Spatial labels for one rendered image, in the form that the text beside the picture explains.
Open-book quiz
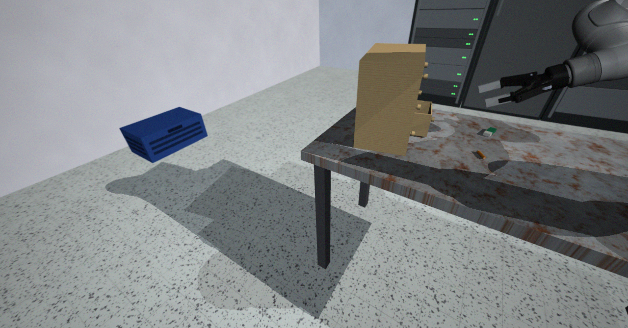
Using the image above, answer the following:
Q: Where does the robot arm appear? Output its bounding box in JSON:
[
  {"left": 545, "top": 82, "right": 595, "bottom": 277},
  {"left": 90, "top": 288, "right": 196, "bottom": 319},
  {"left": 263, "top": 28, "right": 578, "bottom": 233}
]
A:
[{"left": 563, "top": 0, "right": 628, "bottom": 88}]

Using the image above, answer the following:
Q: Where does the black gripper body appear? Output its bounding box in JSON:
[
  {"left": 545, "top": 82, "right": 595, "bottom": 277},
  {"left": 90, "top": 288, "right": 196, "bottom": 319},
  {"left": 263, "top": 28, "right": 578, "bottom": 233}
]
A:
[{"left": 524, "top": 64, "right": 570, "bottom": 90}]

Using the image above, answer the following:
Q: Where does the small wooden chest of drawers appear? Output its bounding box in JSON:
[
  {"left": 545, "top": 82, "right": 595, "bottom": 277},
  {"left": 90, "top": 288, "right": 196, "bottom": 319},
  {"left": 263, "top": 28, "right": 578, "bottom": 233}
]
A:
[{"left": 354, "top": 43, "right": 426, "bottom": 156}]

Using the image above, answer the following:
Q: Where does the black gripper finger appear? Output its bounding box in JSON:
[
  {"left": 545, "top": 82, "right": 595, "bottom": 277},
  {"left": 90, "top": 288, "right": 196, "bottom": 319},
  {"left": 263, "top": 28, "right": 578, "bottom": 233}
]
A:
[
  {"left": 485, "top": 76, "right": 552, "bottom": 107},
  {"left": 478, "top": 72, "right": 538, "bottom": 93}
]

